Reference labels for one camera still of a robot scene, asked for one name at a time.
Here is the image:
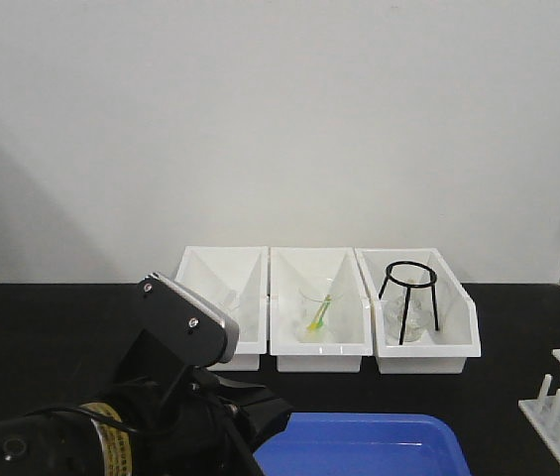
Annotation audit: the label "glass beaker in middle bin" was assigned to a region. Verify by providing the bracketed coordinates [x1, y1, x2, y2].
[293, 277, 342, 343]

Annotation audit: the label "left white storage bin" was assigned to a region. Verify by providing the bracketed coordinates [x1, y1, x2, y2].
[174, 246, 269, 372]

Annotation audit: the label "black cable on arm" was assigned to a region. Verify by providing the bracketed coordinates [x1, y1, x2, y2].
[21, 376, 162, 437]

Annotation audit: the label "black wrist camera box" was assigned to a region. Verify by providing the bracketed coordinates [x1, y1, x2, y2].
[114, 272, 239, 417]

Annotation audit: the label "white storage bin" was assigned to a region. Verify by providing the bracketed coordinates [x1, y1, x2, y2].
[270, 247, 373, 373]
[174, 246, 269, 372]
[355, 248, 481, 374]

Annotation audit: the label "blue plastic tray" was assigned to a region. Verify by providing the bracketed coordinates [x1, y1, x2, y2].
[255, 413, 471, 475]

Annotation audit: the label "glassware in left bin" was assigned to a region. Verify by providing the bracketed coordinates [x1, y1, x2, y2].
[219, 290, 256, 343]

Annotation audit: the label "right white storage bin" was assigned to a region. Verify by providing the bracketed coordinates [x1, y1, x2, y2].
[355, 248, 481, 374]

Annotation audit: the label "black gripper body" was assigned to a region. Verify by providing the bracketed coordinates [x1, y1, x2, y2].
[128, 371, 293, 475]

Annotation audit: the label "black wire tripod stand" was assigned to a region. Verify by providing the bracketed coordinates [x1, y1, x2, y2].
[379, 260, 440, 345]

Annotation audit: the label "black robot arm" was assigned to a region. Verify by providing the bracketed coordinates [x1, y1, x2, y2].
[0, 369, 292, 475]

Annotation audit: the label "yellow green plastic droppers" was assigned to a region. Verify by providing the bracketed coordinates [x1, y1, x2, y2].
[306, 295, 333, 332]

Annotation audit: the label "middle white storage bin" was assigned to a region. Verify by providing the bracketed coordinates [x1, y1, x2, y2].
[270, 247, 373, 373]

